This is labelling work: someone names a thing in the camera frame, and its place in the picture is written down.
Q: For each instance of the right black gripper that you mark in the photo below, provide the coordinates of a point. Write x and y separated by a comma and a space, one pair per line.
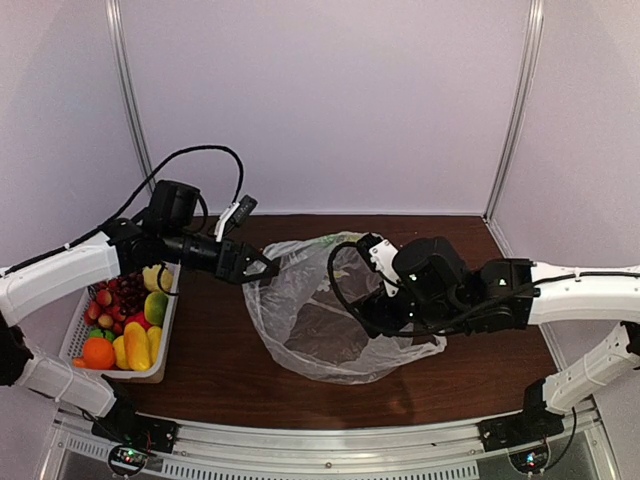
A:
376, 312

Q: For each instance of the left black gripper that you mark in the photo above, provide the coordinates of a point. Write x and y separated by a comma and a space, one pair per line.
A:
229, 266

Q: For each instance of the clear plastic bag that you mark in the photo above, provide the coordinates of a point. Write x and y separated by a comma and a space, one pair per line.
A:
307, 331

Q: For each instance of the pale fruit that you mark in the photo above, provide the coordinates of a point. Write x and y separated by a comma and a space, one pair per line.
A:
157, 278

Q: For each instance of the yellow green fruit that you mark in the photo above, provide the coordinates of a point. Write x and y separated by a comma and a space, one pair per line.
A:
155, 308

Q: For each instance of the dark purple grape bunch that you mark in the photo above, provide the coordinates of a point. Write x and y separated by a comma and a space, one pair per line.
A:
131, 293

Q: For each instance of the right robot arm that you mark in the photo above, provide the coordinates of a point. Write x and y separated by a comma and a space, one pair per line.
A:
521, 292

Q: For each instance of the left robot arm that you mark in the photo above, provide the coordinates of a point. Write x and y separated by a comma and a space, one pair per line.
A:
118, 247

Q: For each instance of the red round fruit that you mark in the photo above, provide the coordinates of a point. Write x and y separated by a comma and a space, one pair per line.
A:
140, 319

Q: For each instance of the green round fruit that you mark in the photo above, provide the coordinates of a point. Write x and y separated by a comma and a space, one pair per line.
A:
102, 333

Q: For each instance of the orange red fruit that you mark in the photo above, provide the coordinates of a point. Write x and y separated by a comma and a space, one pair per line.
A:
79, 362

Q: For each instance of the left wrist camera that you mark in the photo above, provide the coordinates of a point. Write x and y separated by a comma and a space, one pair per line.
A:
234, 216

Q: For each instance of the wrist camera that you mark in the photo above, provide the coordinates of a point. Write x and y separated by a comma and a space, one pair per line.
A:
234, 216
378, 253

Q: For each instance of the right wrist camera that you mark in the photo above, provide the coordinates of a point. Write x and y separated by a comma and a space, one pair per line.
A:
378, 253

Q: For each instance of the aluminium front rail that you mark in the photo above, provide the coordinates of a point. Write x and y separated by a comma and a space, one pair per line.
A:
450, 450

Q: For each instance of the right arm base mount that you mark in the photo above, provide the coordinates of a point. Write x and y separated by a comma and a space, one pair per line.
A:
520, 427

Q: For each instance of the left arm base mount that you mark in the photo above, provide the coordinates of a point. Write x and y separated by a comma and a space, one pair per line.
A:
125, 425

